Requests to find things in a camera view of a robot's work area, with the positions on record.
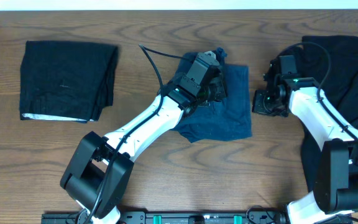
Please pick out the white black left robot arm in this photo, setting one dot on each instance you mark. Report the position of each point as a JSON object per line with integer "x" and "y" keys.
{"x": 99, "y": 170}

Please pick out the dark blue shorts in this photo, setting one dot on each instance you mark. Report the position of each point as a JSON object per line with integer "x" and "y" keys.
{"x": 226, "y": 120}

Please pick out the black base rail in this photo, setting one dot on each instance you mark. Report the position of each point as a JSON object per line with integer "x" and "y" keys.
{"x": 254, "y": 216}

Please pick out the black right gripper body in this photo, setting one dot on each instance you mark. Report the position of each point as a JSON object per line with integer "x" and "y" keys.
{"x": 266, "y": 104}

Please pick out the black garment pile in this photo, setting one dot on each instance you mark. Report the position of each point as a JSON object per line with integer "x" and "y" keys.
{"x": 333, "y": 62}

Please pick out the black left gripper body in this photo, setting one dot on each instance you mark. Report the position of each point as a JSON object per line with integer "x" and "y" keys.
{"x": 217, "y": 91}

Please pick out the folded black garment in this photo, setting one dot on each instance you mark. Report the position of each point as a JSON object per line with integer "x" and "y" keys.
{"x": 67, "y": 80}

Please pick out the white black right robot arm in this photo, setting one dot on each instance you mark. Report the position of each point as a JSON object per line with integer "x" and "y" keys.
{"x": 335, "y": 189}

